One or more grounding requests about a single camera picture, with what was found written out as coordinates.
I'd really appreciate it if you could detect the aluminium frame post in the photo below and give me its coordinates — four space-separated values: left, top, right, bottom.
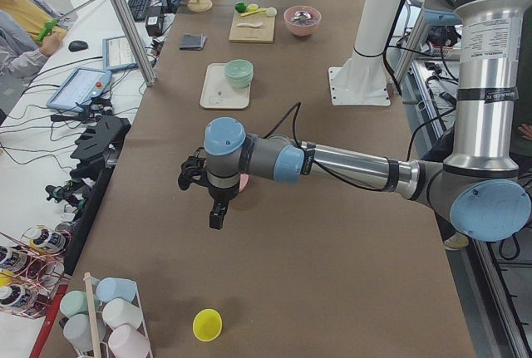
110 0 155 86

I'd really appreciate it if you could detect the blue plastic cup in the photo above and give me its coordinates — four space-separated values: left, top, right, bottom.
96 277 136 303

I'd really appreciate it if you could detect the blue teach pendant tablet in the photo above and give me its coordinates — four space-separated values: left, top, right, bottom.
46 67 112 112

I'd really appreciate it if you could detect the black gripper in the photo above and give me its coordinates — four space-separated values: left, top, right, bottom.
208 184 239 229

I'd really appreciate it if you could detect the large pink bowl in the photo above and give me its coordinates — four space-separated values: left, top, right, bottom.
283 5 322 37

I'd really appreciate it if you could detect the yellow plastic cup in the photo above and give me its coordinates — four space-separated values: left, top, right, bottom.
192 308 223 342

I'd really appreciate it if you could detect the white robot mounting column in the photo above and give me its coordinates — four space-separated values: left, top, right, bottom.
329 0 404 106

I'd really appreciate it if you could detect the black power adapter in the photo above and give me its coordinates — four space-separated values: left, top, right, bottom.
145 6 165 37

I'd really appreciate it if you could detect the mint green plastic cup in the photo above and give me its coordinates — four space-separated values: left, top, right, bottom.
59 291 88 318

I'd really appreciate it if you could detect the black keyboard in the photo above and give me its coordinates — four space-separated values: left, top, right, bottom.
127 0 151 22

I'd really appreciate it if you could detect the black computer mouse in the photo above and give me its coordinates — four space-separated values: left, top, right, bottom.
68 40 88 52

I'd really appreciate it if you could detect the small pink bowl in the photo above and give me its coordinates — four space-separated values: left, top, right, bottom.
239 174 249 192

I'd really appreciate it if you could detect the cream rectangular tray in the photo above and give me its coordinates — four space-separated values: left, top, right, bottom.
199 63 250 110

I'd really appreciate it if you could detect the yellow toy spoon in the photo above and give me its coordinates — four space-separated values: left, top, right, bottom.
240 7 267 17

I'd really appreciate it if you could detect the black tool holder rack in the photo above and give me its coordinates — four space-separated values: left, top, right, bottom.
45 115 131 276

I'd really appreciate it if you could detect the copper wire bottle basket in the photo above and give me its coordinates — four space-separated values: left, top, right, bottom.
1 225 72 319

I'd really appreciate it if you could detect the dark grey folded cloth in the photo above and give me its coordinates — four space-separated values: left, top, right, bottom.
180 33 207 51

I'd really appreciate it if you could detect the seated person in yellow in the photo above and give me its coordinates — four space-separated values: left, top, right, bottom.
0 0 70 85

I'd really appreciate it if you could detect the grey plastic cup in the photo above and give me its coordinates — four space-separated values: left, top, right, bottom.
63 313 93 352

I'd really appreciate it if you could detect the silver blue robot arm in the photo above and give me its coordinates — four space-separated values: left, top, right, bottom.
178 0 531 242

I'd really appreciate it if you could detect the white ceramic spoon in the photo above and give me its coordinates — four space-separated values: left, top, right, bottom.
236 22 264 29

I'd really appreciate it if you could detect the wooden cutting board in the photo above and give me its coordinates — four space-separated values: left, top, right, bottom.
229 12 276 44

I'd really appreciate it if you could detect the pink plastic cup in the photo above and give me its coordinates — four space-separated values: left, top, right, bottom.
108 324 150 358

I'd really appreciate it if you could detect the white plastic cup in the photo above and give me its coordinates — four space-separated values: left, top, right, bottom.
102 298 142 329

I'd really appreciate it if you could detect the green toy lime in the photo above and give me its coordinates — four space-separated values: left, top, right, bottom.
234 2 247 13

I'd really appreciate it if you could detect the white wire cup rack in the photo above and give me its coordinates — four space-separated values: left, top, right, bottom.
63 272 154 357

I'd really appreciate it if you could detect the green bowl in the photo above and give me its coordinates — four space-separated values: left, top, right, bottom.
224 59 254 88

